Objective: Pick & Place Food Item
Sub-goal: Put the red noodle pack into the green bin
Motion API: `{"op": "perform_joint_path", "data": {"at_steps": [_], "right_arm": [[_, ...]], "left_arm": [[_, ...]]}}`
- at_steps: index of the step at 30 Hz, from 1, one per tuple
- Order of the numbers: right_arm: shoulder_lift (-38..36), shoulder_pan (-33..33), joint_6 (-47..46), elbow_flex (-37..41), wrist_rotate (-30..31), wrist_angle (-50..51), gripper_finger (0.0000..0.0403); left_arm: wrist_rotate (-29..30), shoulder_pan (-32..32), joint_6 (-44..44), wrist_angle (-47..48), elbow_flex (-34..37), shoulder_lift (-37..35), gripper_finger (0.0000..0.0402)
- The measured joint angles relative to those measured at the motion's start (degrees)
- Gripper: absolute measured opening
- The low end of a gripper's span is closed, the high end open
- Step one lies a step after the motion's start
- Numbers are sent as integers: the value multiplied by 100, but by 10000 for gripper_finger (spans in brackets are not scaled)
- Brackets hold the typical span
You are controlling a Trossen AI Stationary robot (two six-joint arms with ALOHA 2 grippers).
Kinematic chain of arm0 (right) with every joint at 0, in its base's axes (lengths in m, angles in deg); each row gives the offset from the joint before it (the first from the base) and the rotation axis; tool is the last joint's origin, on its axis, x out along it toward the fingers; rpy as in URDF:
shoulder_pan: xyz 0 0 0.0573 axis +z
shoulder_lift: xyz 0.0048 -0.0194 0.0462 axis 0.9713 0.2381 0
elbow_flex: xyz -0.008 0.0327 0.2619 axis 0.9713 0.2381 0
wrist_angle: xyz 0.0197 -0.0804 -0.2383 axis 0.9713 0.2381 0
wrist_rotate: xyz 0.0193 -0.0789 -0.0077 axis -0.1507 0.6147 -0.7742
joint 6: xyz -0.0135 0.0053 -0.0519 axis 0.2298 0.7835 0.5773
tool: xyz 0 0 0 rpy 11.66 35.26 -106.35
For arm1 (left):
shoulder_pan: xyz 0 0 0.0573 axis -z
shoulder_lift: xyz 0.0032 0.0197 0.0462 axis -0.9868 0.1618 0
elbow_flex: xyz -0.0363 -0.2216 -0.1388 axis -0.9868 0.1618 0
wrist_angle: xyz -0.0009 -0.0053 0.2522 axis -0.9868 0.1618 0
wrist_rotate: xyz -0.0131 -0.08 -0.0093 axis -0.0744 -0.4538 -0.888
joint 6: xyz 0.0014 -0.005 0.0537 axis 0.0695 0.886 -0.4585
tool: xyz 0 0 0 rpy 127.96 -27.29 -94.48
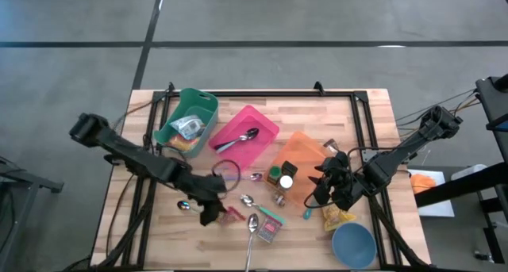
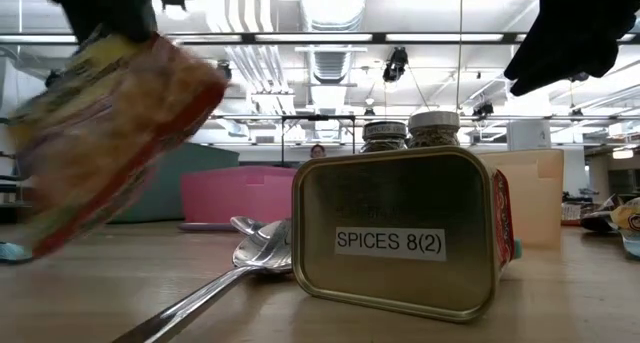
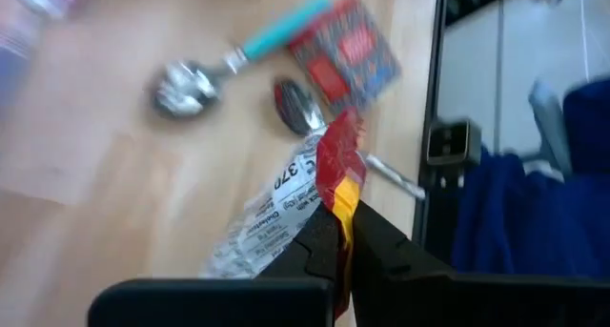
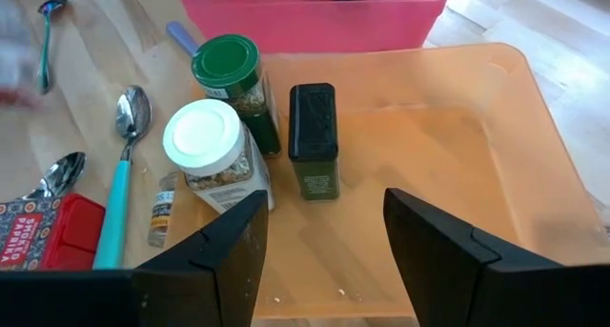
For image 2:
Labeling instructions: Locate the brown snack packet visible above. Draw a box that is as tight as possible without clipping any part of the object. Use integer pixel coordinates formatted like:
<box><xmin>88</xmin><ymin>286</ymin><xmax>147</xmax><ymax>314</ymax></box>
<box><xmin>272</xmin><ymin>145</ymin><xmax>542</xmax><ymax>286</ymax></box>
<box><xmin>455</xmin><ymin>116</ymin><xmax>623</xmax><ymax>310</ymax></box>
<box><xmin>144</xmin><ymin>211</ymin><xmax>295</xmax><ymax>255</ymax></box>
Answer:
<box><xmin>560</xmin><ymin>192</ymin><xmax>624</xmax><ymax>228</ymax></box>

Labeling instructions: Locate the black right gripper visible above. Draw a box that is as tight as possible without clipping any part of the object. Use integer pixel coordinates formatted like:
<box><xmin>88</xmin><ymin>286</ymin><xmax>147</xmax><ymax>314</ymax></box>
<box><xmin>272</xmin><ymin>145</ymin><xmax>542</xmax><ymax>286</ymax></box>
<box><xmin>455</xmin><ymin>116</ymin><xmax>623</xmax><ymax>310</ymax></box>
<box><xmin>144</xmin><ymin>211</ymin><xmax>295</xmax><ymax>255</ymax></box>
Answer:
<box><xmin>504</xmin><ymin>0</ymin><xmax>640</xmax><ymax>97</ymax></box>

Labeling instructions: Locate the black distant table frame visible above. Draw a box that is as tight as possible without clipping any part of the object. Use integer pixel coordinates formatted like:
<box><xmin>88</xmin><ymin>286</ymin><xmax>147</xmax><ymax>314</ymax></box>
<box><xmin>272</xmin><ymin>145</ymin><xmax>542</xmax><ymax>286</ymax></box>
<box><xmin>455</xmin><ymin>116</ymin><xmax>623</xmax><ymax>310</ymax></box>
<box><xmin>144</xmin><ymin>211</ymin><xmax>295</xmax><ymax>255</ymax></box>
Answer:
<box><xmin>219</xmin><ymin>113</ymin><xmax>640</xmax><ymax>167</ymax></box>

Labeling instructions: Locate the yellow ramen packet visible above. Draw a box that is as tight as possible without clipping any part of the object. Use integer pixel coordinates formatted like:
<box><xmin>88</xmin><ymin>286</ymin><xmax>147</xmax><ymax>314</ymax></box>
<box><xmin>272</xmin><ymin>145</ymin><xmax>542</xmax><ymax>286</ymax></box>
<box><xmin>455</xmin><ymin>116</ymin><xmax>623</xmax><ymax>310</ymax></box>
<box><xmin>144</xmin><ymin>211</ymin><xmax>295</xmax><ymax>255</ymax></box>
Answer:
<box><xmin>579</xmin><ymin>197</ymin><xmax>640</xmax><ymax>233</ymax></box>

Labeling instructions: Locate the green lid spice jar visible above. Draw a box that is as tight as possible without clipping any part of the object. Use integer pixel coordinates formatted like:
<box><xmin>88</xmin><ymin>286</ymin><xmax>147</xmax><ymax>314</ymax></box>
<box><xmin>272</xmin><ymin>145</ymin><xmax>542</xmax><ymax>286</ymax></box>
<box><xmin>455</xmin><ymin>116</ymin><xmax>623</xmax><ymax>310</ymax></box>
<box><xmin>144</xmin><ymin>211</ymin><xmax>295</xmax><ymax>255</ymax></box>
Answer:
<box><xmin>360</xmin><ymin>120</ymin><xmax>410</xmax><ymax>154</ymax></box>

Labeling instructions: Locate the silver ceiling ventilation duct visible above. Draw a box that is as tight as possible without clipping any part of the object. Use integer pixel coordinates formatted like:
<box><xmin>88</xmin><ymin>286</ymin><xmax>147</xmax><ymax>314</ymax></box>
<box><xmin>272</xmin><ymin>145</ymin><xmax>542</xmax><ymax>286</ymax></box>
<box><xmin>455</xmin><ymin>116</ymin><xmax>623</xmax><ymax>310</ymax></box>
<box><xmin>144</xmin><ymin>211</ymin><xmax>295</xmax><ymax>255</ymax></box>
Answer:
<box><xmin>298</xmin><ymin>0</ymin><xmax>370</xmax><ymax>84</ymax></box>

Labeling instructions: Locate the plain steel spoon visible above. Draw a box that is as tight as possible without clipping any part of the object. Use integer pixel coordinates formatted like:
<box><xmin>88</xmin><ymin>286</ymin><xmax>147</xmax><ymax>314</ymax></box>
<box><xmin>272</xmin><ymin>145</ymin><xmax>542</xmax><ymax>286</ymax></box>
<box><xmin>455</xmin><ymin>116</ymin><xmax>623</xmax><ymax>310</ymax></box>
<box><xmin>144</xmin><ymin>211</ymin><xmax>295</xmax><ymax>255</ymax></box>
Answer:
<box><xmin>109</xmin><ymin>217</ymin><xmax>294</xmax><ymax>343</ymax></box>

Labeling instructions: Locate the pink plastic bin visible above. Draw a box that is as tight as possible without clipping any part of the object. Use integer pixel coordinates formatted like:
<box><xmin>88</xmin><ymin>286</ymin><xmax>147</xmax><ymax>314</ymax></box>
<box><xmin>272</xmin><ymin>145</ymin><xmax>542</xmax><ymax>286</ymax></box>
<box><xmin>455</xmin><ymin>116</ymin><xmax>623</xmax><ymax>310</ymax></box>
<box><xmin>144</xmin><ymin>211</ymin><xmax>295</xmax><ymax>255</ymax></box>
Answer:
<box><xmin>179</xmin><ymin>165</ymin><xmax>300</xmax><ymax>225</ymax></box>

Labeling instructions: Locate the red spice tin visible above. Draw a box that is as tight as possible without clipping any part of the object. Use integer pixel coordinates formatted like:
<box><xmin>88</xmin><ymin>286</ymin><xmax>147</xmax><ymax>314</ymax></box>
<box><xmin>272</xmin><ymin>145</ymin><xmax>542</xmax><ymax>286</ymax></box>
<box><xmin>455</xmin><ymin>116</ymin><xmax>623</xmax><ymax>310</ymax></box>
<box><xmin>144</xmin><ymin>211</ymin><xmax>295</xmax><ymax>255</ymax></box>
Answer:
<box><xmin>291</xmin><ymin>145</ymin><xmax>516</xmax><ymax>325</ymax></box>

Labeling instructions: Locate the purple handled metal spoon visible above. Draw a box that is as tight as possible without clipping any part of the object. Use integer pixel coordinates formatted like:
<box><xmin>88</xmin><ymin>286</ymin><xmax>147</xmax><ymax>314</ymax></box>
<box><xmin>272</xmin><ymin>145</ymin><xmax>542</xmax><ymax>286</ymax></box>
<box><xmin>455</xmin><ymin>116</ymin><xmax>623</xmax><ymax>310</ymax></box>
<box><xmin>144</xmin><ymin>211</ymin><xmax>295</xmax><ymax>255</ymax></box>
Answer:
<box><xmin>177</xmin><ymin>221</ymin><xmax>239</xmax><ymax>234</ymax></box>

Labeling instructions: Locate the teal plastic bin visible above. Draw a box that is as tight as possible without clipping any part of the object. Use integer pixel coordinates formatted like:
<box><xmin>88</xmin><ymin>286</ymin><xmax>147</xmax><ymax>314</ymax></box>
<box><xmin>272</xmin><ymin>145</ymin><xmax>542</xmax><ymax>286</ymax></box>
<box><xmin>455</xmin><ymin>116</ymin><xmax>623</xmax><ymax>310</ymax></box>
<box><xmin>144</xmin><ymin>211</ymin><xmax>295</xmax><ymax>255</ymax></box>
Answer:
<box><xmin>107</xmin><ymin>142</ymin><xmax>240</xmax><ymax>224</ymax></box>

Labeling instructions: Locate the beige plastic bin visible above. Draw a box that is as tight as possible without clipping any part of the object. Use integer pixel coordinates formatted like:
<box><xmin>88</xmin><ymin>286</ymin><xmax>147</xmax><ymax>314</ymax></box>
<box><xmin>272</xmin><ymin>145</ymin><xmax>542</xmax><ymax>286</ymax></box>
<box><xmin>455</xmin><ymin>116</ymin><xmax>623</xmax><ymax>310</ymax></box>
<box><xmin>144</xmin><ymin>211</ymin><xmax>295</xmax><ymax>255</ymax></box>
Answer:
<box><xmin>478</xmin><ymin>148</ymin><xmax>566</xmax><ymax>249</ymax></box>

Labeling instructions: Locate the blue bowl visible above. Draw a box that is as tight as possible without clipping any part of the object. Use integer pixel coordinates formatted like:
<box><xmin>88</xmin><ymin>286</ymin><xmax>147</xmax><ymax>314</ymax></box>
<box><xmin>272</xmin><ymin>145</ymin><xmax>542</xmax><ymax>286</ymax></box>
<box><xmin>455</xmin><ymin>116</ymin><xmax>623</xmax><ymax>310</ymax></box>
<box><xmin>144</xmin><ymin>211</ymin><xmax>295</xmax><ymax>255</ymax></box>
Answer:
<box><xmin>621</xmin><ymin>230</ymin><xmax>640</xmax><ymax>260</ymax></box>

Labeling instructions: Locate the black overhead frame bar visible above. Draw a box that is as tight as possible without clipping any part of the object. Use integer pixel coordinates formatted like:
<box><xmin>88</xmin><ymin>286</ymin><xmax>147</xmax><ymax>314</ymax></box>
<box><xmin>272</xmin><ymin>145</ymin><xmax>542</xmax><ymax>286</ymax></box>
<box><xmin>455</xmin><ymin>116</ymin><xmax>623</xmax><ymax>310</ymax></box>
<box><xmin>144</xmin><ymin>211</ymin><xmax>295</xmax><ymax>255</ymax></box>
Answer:
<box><xmin>149</xmin><ymin>31</ymin><xmax>640</xmax><ymax>46</ymax></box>

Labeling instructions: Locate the orange red ramen packet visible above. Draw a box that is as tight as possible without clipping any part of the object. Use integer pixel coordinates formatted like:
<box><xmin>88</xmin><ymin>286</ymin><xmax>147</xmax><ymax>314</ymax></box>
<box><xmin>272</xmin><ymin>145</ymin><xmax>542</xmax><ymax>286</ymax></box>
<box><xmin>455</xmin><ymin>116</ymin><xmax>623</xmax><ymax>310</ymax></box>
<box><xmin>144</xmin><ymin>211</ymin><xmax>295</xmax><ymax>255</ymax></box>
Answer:
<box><xmin>7</xmin><ymin>32</ymin><xmax>229</xmax><ymax>260</ymax></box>

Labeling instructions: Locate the white lid spice jar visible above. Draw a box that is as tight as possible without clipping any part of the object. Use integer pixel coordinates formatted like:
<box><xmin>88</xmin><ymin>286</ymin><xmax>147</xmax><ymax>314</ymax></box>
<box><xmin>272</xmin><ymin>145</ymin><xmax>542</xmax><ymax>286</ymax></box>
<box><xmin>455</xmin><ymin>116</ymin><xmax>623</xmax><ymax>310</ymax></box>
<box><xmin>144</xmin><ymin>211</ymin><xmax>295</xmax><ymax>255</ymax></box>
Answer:
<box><xmin>407</xmin><ymin>110</ymin><xmax>462</xmax><ymax>149</ymax></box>

